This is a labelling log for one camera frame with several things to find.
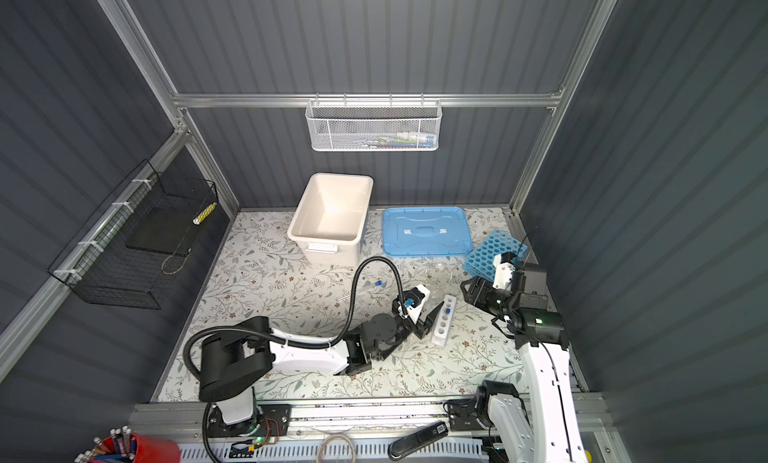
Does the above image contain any white small tube rack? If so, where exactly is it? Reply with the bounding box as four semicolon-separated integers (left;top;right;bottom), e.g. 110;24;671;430
431;294;457;348

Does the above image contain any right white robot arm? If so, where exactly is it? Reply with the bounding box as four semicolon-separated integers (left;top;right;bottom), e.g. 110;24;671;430
444;262;589;462

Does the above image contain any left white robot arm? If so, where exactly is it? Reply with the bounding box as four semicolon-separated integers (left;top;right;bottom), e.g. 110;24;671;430
182;256;447;437

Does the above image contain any blue capped test tube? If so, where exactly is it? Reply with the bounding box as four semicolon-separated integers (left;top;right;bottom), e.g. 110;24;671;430
337;280;386;302

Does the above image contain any blue test tube rack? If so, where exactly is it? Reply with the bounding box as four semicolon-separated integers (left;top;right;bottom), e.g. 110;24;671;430
463;229;529;281

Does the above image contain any blue plastic bin lid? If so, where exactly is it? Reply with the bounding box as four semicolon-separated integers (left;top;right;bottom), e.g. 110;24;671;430
382;206;473;257

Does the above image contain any black handheld device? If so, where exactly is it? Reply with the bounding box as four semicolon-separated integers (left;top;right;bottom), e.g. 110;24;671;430
387;421;449;461

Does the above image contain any white plastic storage bin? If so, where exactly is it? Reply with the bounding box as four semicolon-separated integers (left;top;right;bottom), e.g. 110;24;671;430
288;173;374;267

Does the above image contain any red pen cup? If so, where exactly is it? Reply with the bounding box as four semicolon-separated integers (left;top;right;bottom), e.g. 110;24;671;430
74;425;181;463

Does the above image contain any coiled beige cable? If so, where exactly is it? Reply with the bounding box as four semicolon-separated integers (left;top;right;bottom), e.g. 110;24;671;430
316;432;358;463

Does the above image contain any white wire wall basket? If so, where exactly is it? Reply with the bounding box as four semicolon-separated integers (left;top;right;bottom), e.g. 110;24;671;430
305;102;443;152

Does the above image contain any black wire wall basket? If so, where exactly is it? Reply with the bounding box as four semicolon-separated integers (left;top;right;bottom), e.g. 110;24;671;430
49;164;219;310

